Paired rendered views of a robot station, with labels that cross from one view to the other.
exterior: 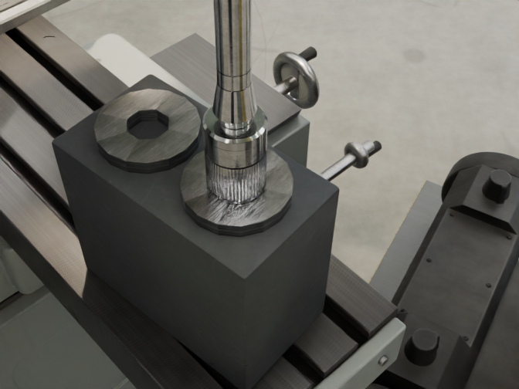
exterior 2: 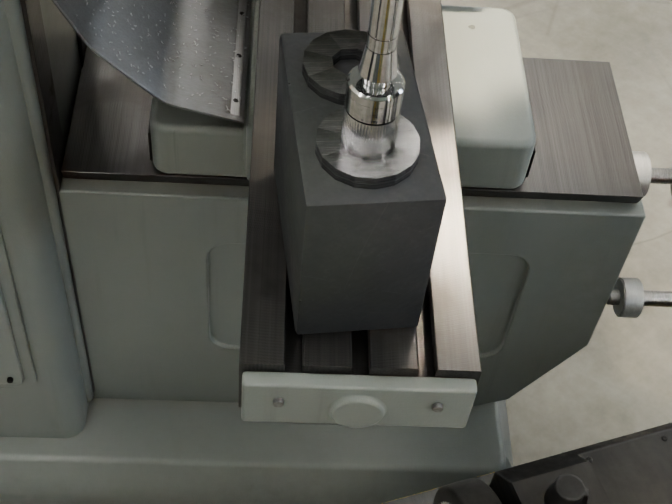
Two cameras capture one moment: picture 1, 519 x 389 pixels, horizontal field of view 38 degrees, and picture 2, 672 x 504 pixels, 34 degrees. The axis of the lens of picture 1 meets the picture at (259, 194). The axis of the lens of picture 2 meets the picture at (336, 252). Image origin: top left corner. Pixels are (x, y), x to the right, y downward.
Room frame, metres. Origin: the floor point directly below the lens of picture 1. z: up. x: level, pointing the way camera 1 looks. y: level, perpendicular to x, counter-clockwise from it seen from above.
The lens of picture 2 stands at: (-0.13, -0.37, 1.79)
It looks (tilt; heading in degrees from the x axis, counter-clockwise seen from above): 51 degrees down; 38
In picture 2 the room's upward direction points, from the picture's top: 7 degrees clockwise
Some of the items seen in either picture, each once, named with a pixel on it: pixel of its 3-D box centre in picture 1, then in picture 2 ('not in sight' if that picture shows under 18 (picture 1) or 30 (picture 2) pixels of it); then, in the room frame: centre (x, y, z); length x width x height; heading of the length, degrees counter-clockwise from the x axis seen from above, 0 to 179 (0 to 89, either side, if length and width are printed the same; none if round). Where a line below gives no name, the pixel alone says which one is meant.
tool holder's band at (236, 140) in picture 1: (235, 123); (375, 83); (0.40, 0.02, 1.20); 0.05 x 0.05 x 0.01
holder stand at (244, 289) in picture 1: (197, 228); (350, 177); (0.43, 0.06, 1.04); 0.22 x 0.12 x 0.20; 50
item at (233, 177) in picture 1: (235, 156); (371, 114); (0.40, 0.02, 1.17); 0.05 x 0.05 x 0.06
